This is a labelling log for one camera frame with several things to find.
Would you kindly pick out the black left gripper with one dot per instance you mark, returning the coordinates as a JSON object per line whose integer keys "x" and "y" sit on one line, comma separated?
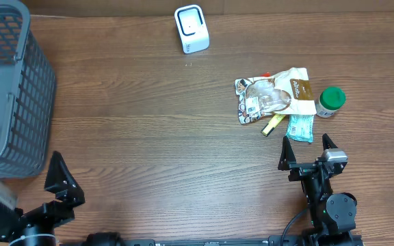
{"x": 68, "y": 188}

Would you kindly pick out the green lid jar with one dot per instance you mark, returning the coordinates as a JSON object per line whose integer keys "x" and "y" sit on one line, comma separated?
{"x": 330, "y": 101}

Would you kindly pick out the red Nescafe coffee stick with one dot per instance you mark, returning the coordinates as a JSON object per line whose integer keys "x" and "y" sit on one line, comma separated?
{"x": 267, "y": 74}

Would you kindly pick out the yellow black marker pen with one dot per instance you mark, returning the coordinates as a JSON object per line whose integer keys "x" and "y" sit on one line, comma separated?
{"x": 272, "y": 124}

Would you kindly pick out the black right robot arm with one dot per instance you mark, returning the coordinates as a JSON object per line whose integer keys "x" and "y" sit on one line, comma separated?
{"x": 332, "y": 214}

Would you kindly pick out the white barcode scanner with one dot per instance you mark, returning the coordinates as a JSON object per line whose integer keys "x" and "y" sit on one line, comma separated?
{"x": 192, "y": 28}

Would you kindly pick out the beige PanTree snack pouch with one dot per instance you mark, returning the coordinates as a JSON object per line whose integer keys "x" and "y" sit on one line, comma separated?
{"x": 287, "y": 93}

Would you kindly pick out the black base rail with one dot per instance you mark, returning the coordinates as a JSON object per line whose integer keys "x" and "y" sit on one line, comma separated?
{"x": 113, "y": 238}

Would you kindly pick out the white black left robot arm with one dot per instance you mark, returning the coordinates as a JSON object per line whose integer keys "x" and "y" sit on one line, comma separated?
{"x": 37, "y": 227}

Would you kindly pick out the grey plastic mesh basket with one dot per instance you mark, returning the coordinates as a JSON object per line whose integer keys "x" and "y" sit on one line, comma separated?
{"x": 27, "y": 94}

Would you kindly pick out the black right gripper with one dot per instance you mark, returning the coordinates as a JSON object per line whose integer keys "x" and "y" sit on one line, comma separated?
{"x": 300, "y": 169}

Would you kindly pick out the teal tissue pack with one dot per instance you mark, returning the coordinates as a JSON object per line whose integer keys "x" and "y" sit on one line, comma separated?
{"x": 300, "y": 128}

